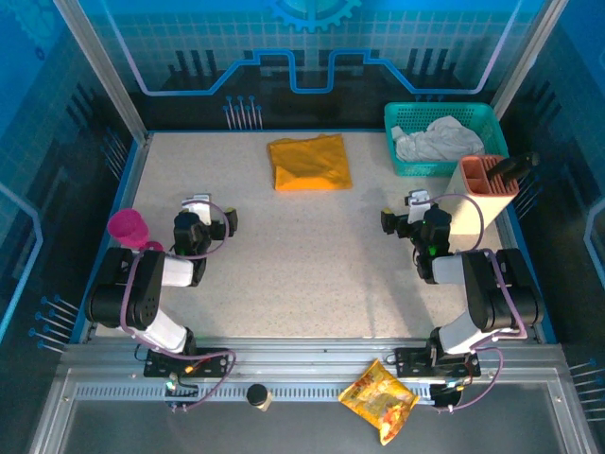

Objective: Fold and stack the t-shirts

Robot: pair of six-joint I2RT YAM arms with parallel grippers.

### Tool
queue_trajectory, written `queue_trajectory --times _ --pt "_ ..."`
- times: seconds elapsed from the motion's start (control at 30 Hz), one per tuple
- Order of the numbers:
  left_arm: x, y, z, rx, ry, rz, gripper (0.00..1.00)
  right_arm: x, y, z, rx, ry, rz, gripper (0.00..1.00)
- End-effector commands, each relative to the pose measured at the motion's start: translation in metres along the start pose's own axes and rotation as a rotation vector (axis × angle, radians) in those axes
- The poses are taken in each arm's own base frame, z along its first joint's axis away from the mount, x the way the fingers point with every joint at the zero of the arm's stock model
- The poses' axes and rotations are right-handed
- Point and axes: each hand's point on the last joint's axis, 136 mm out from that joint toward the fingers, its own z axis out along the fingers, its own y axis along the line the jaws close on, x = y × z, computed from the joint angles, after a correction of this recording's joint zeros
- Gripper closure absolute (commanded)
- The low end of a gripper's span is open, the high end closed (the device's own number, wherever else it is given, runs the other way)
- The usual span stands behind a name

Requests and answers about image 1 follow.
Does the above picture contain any yellow t-shirt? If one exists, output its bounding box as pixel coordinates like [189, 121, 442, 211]
[267, 133, 354, 193]

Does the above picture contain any cream holder with pink top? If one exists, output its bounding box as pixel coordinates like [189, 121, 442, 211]
[443, 154, 521, 236]

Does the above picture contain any teal plastic basket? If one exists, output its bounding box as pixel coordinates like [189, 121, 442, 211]
[383, 100, 510, 179]

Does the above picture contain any pink plastic goblet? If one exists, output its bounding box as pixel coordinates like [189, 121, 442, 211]
[107, 209, 165, 254]

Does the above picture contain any white t-shirt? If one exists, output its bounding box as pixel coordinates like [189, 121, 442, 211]
[394, 115, 487, 163]

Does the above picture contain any black controller board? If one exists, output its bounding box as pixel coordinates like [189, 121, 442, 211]
[430, 381, 464, 410]
[164, 375, 200, 412]

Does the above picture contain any jar with black lid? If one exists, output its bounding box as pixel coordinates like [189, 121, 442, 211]
[246, 383, 273, 412]

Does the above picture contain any yellow snack bag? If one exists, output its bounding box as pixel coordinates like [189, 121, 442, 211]
[337, 358, 421, 447]

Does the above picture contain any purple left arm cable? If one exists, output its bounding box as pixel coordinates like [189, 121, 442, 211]
[120, 201, 239, 412]

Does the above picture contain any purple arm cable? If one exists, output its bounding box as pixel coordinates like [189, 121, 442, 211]
[120, 201, 239, 412]
[430, 192, 529, 413]

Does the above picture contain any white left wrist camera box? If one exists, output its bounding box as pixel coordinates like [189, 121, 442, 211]
[181, 192, 213, 226]

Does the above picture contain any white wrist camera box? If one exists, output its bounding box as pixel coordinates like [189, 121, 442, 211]
[181, 192, 213, 226]
[405, 188, 432, 223]

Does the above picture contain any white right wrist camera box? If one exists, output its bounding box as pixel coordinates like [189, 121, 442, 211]
[405, 188, 432, 223]

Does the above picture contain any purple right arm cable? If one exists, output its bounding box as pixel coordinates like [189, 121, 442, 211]
[430, 192, 529, 413]

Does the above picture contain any black utensil handle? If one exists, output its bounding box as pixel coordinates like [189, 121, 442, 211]
[489, 150, 543, 183]

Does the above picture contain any aluminium front rail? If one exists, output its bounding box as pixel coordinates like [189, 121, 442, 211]
[59, 336, 566, 379]

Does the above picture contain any aluminium frame post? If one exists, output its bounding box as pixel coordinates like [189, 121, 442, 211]
[489, 0, 568, 122]
[51, 0, 153, 146]

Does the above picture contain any slotted grey cable tray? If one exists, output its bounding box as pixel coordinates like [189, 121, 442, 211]
[74, 381, 439, 402]

